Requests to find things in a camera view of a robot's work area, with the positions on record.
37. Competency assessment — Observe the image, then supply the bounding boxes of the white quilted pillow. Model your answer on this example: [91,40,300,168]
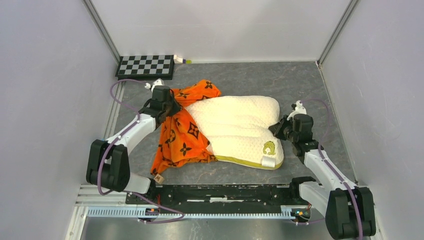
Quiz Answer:
[186,95,285,170]

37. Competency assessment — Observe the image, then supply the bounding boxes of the orange patterned pillowcase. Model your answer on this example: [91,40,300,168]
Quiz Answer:
[150,79,221,176]

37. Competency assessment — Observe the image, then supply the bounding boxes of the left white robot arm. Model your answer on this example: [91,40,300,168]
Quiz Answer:
[86,85,182,204]

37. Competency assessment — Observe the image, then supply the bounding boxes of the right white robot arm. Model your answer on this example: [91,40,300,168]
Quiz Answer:
[269,113,377,240]

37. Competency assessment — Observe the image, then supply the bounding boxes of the black white checkerboard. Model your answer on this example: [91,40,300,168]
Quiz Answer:
[115,55,175,81]

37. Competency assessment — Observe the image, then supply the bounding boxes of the small white green bottle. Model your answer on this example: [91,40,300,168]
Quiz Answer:
[173,55,192,64]

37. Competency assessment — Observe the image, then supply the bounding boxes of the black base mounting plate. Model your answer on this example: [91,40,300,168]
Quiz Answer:
[146,183,311,215]

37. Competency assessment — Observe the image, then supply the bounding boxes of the small wooden letter block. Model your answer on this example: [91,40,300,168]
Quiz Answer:
[153,174,165,185]

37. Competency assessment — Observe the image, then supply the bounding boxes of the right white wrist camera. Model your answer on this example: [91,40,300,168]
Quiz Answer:
[286,100,307,121]

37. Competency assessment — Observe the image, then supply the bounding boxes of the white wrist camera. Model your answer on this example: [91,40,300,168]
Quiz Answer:
[144,78,164,92]
[286,100,307,121]

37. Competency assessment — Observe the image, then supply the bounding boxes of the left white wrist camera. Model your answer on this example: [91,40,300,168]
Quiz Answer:
[144,78,164,92]

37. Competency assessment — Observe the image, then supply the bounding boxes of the white toothed cable duct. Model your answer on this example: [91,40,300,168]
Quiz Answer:
[87,205,295,220]

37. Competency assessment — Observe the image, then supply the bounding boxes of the aluminium frame rail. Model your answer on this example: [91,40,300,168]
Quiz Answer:
[317,0,361,66]

